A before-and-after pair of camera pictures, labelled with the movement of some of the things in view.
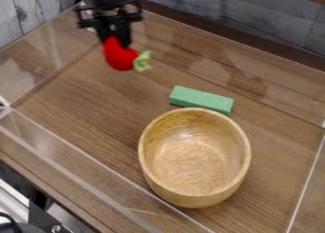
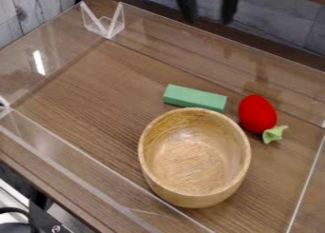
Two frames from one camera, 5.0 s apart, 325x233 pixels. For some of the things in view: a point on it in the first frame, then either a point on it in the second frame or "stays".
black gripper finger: (106, 29) -> (186, 0)
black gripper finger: (123, 32) -> (230, 3)
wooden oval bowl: (193, 156) stays
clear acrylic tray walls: (202, 144) stays
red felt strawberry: (119, 57) -> (258, 117)
